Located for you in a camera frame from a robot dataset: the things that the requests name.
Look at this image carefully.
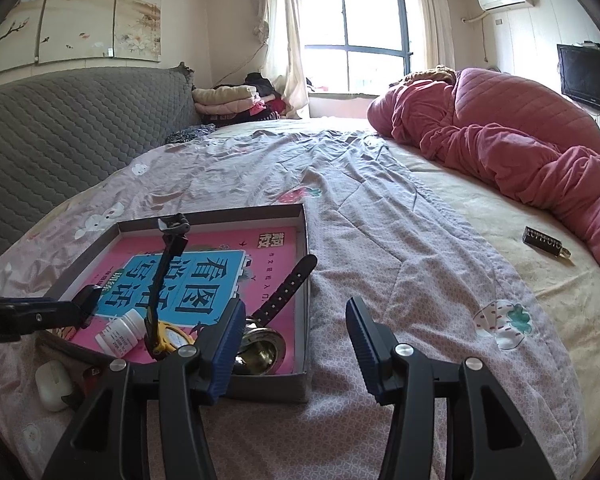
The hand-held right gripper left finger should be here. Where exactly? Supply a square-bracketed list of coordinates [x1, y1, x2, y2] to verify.
[42, 299, 247, 480]

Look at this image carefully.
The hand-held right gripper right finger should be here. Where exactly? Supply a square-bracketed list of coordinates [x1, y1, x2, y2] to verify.
[346, 297, 556, 480]

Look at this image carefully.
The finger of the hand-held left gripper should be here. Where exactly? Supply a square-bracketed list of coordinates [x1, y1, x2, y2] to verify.
[10, 285, 103, 341]

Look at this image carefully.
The yellowish tape roll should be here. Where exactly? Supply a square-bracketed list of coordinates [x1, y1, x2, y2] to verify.
[234, 327, 287, 377]

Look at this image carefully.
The grey cardboard box tray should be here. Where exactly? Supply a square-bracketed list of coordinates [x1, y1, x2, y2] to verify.
[35, 203, 311, 405]

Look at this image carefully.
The white pill bottle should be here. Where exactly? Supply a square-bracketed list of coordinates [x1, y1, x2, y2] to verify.
[95, 309, 147, 359]

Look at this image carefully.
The white earbuds case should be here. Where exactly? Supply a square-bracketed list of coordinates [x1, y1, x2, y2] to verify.
[34, 360, 77, 412]

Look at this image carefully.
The red and black tube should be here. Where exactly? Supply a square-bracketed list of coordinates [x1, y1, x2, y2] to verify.
[80, 364, 104, 392]

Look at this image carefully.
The black and yellow wristwatch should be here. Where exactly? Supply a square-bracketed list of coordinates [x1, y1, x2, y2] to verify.
[142, 213, 319, 362]

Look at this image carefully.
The pink and blue book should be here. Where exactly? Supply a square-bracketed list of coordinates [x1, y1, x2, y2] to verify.
[67, 225, 301, 376]

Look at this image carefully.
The grey quilted headboard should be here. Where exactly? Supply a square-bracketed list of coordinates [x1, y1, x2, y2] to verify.
[0, 64, 202, 281]

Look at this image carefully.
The dark floral cloth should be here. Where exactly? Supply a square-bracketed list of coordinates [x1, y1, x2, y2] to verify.
[165, 124, 217, 147]

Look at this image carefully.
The pile of folded clothes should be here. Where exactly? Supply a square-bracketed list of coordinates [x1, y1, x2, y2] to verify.
[191, 72, 302, 127]

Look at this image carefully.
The pink quilt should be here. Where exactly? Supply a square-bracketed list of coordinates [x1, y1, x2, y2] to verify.
[367, 66, 600, 282]

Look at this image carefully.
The brown knitted cloth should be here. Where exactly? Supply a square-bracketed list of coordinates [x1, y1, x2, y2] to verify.
[405, 65, 462, 84]

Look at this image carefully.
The dark-framed window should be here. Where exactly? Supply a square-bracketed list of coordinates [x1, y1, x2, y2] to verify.
[300, 0, 414, 94]

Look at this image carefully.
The cream curtain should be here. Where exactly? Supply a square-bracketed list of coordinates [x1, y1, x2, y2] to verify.
[264, 0, 312, 120]
[411, 0, 457, 77]

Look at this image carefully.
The black television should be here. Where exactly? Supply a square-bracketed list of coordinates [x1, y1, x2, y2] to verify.
[556, 43, 600, 117]

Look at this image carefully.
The black and gold keychain tag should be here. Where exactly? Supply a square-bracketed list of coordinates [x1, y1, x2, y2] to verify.
[523, 226, 574, 263]

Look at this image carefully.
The floral wall painting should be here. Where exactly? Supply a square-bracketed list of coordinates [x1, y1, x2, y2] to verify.
[0, 0, 164, 79]

